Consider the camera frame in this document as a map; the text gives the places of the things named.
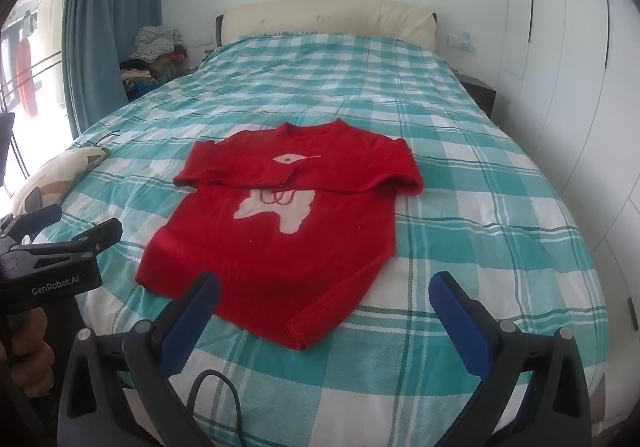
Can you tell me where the red rabbit sweater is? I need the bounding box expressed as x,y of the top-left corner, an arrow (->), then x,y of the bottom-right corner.
136,120 -> 424,349

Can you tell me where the pile of clothes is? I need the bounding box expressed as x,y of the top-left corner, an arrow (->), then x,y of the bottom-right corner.
119,26 -> 188,102

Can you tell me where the person's left hand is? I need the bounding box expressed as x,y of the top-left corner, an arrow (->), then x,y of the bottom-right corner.
10,307 -> 54,398

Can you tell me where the patterned cushion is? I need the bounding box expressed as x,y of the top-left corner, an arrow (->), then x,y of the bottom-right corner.
12,146 -> 110,216

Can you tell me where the teal plaid bedspread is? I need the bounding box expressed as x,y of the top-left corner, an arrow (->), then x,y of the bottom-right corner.
42,34 -> 608,446

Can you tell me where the red hanging garment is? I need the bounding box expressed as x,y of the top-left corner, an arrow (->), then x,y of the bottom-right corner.
15,38 -> 38,118

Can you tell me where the blue curtain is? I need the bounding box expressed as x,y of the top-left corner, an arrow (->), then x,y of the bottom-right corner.
61,0 -> 162,136

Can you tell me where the dark nightstand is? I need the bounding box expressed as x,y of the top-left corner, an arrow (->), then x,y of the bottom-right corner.
454,70 -> 497,118

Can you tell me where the white wardrobe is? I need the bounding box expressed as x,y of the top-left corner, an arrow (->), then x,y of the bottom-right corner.
491,0 -> 640,338

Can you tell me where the cream padded headboard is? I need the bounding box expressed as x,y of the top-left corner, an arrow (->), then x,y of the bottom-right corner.
215,0 -> 437,52

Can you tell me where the black cable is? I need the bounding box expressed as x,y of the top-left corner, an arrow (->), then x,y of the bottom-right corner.
185,369 -> 246,447

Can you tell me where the wall socket panel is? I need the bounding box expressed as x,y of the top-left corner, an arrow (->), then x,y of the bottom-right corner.
447,32 -> 475,53

